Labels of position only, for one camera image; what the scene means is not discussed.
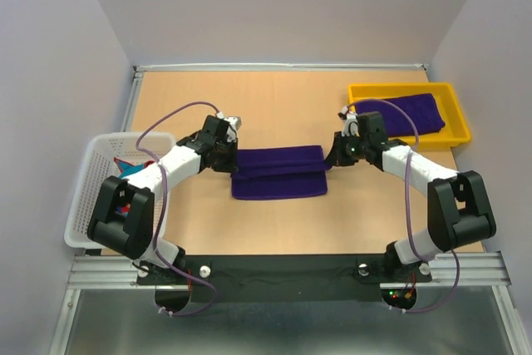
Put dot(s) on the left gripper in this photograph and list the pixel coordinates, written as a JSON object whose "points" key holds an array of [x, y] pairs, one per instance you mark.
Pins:
{"points": [[231, 165]]}

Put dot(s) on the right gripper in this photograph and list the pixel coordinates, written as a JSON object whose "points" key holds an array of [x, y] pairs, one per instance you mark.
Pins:
{"points": [[334, 157]]}

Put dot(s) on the purple towel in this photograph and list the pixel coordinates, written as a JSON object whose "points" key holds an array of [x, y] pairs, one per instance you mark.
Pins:
{"points": [[283, 173], [421, 109]]}

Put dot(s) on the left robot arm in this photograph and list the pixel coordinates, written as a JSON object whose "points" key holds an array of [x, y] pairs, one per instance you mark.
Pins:
{"points": [[129, 212]]}

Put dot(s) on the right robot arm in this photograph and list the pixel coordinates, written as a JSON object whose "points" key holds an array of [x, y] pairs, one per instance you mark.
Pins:
{"points": [[458, 206]]}

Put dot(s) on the red blue patterned towel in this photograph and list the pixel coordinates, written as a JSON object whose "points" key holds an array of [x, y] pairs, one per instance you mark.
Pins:
{"points": [[126, 169]]}

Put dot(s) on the white plastic basket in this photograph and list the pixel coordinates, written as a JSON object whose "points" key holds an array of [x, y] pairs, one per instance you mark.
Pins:
{"points": [[98, 164]]}

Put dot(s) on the yellow plastic tray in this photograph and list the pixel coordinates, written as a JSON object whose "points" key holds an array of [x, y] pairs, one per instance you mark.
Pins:
{"points": [[455, 133]]}

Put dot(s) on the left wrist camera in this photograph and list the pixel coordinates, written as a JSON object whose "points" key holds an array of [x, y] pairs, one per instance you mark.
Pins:
{"points": [[233, 125]]}

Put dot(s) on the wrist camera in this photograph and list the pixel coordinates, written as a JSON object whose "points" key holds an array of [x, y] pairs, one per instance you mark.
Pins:
{"points": [[349, 119], [233, 125]]}

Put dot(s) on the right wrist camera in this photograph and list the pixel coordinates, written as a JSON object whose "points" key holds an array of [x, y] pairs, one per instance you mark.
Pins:
{"points": [[349, 119]]}

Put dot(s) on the aluminium back rail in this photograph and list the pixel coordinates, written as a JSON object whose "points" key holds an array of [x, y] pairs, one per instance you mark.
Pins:
{"points": [[281, 66]]}

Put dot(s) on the aluminium rail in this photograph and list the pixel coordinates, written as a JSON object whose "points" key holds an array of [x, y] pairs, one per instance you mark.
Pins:
{"points": [[281, 66], [117, 272]]}

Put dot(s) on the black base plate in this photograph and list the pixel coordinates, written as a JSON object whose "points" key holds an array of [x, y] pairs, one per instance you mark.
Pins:
{"points": [[285, 278]]}

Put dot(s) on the aluminium front rail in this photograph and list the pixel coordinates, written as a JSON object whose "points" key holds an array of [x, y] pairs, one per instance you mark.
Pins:
{"points": [[117, 272]]}

